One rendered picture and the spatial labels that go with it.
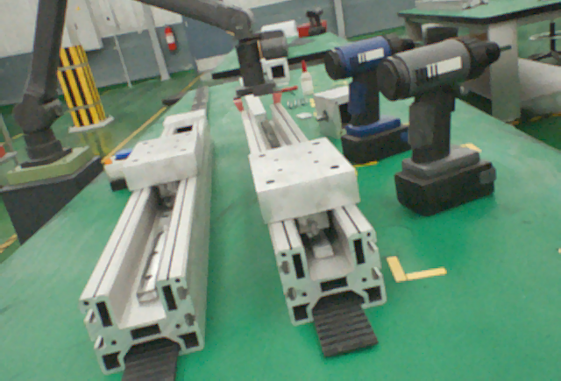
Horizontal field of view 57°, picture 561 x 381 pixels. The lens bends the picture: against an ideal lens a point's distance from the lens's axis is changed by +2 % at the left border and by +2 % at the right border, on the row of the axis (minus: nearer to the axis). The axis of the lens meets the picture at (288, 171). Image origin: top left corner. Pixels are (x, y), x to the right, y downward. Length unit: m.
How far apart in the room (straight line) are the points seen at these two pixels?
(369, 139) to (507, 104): 2.69
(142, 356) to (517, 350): 0.34
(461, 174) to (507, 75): 2.85
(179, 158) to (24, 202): 0.76
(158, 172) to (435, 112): 0.42
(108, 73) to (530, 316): 12.53
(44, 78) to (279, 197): 1.00
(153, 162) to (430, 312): 0.47
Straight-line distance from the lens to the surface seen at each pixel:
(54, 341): 0.67
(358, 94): 0.95
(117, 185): 1.16
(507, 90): 3.59
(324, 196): 0.56
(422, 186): 0.70
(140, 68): 12.64
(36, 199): 1.48
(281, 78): 2.22
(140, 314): 0.55
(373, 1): 12.32
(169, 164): 0.80
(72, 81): 7.59
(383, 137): 0.97
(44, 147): 1.50
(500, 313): 0.53
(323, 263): 0.55
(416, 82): 0.67
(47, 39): 1.43
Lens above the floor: 1.09
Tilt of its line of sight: 18 degrees down
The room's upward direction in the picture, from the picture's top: 12 degrees counter-clockwise
